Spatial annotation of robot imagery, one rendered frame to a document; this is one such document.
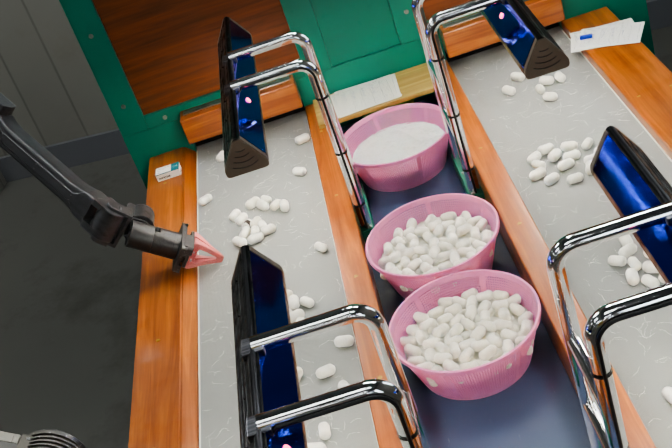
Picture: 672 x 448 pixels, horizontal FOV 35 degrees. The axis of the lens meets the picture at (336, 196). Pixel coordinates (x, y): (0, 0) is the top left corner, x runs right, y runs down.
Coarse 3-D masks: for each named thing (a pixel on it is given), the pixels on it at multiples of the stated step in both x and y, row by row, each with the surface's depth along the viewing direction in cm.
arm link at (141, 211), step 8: (112, 208) 215; (120, 208) 217; (128, 208) 219; (136, 208) 226; (144, 208) 226; (128, 216) 216; (136, 216) 223; (144, 216) 223; (152, 216) 226; (152, 224) 224; (120, 232) 218; (96, 240) 218; (112, 240) 220
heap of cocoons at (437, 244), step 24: (432, 216) 217; (456, 216) 216; (480, 216) 212; (408, 240) 213; (432, 240) 210; (456, 240) 208; (480, 240) 208; (384, 264) 209; (408, 264) 205; (432, 264) 206; (456, 264) 201; (408, 288) 202
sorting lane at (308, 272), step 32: (288, 128) 270; (288, 160) 256; (224, 192) 252; (256, 192) 247; (288, 192) 243; (320, 192) 239; (224, 224) 240; (288, 224) 231; (320, 224) 228; (224, 256) 228; (288, 256) 221; (320, 256) 217; (224, 288) 218; (288, 288) 211; (320, 288) 208; (224, 320) 209; (224, 352) 200; (320, 352) 192; (352, 352) 189; (224, 384) 192; (320, 384) 184; (224, 416) 185; (320, 416) 178; (352, 416) 175
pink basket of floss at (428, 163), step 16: (384, 112) 256; (400, 112) 256; (432, 112) 252; (352, 128) 254; (368, 128) 256; (384, 128) 257; (352, 144) 253; (432, 144) 236; (352, 160) 250; (400, 160) 234; (416, 160) 235; (432, 160) 238; (368, 176) 241; (384, 176) 238; (400, 176) 238; (416, 176) 239; (432, 176) 242
